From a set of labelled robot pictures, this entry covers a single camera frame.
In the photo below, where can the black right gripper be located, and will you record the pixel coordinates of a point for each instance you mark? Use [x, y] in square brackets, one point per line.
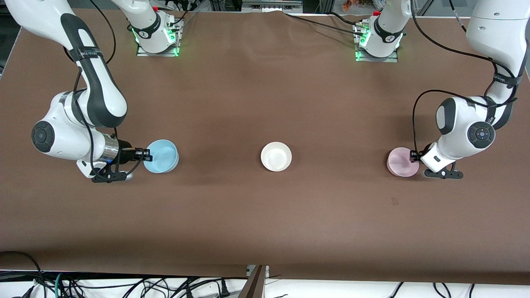
[124, 150]

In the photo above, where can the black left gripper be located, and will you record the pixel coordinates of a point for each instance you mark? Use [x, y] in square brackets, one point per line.
[414, 156]

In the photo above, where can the pink bowl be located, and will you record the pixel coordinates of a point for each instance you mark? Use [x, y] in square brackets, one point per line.
[399, 163]

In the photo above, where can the blue bowl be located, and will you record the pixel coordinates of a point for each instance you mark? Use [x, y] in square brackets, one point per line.
[163, 159]

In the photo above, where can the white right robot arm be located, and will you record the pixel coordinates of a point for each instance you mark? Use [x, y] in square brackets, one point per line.
[99, 95]

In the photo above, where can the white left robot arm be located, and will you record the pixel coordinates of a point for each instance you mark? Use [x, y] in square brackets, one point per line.
[459, 120]

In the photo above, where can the white bowl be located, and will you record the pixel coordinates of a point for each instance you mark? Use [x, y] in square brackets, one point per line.
[276, 156]

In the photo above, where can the brown table cover sheet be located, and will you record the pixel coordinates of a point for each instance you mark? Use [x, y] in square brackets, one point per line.
[265, 103]

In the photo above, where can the black power plug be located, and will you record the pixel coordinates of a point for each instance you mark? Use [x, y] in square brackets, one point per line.
[225, 289]

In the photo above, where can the orange object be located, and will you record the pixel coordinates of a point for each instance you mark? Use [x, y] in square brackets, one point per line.
[350, 5]

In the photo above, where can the aluminium profile bar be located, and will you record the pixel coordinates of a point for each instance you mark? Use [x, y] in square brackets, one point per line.
[254, 285]

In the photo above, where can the grey metal box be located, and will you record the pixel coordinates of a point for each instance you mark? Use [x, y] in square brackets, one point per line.
[271, 6]

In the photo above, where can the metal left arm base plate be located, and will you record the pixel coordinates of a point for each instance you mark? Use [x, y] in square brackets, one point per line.
[389, 60]

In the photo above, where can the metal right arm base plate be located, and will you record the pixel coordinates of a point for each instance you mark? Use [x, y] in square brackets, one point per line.
[165, 54]

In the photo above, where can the small metal bracket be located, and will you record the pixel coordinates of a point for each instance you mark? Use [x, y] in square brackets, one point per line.
[250, 270]

